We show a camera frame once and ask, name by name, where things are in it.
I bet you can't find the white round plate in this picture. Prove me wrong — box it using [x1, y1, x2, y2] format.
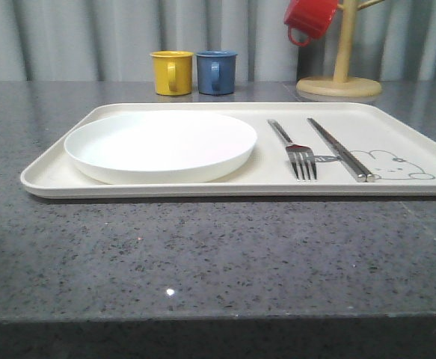
[64, 110, 257, 184]

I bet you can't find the silver chopstick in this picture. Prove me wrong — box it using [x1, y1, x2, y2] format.
[307, 117, 368, 184]
[308, 117, 376, 183]

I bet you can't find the blue mug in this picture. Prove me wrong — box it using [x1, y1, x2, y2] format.
[195, 51, 237, 96]

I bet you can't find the yellow mug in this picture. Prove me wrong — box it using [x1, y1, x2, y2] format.
[150, 51, 194, 96]

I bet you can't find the wooden mug tree stand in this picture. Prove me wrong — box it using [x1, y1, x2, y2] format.
[296, 0, 382, 97]

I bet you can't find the red mug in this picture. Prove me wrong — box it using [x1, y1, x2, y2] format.
[283, 0, 339, 46]

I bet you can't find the cream rabbit serving tray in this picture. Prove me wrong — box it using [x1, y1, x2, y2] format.
[20, 102, 436, 199]

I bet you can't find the grey curtain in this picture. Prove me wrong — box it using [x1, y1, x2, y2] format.
[0, 1, 436, 82]

